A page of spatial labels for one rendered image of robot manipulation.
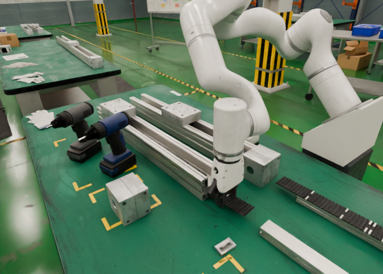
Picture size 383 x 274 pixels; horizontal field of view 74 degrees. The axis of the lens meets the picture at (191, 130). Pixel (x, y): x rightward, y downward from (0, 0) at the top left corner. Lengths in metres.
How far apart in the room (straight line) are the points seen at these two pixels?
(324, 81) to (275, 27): 0.29
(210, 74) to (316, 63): 0.55
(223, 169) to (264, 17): 0.57
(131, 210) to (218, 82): 0.44
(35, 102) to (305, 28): 2.05
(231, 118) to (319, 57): 0.60
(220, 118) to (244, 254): 0.35
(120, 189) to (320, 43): 0.89
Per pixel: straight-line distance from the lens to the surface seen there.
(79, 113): 1.07
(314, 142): 1.14
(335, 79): 1.13
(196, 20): 0.80
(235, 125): 0.64
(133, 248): 0.76
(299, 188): 0.90
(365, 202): 0.99
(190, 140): 1.10
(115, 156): 0.99
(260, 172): 0.89
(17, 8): 15.57
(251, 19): 1.02
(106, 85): 2.54
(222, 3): 0.87
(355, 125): 1.04
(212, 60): 0.72
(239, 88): 0.72
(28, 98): 2.45
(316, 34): 1.13
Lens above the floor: 1.37
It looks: 28 degrees down
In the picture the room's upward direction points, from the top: 2 degrees counter-clockwise
